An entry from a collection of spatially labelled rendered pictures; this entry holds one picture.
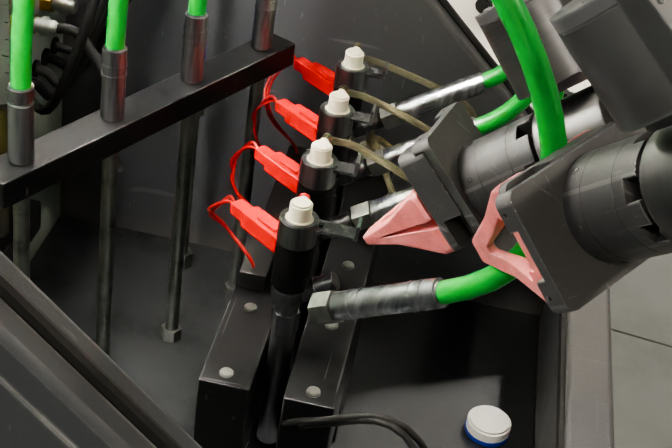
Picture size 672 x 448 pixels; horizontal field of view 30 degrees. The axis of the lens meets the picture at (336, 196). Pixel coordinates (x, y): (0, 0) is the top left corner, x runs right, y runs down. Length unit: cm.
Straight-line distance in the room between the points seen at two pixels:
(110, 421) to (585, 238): 23
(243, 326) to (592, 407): 28
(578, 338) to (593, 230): 48
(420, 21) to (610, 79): 60
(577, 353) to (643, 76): 55
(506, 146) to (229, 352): 28
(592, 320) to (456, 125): 33
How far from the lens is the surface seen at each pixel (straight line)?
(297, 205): 85
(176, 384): 112
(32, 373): 52
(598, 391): 102
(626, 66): 53
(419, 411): 114
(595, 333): 108
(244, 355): 93
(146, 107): 97
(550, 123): 64
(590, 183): 59
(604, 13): 52
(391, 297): 74
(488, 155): 78
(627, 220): 58
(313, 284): 89
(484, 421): 112
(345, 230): 87
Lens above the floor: 159
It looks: 33 degrees down
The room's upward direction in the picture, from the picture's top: 9 degrees clockwise
